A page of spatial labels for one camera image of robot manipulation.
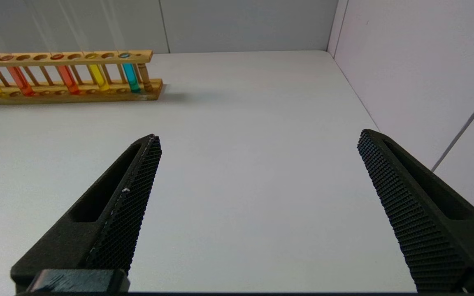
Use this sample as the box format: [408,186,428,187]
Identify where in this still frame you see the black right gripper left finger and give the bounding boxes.
[11,134,162,293]

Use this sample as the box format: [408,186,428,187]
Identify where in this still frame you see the wooden test tube rack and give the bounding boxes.
[0,50,163,106]

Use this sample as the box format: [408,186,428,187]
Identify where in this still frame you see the orange pigment glass test tube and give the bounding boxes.
[0,0,35,97]
[35,0,80,95]

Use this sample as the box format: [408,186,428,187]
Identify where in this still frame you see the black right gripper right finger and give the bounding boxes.
[358,129,474,293]

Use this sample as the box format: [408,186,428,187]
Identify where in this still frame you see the teal pigment glass test tube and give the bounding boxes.
[99,0,142,93]

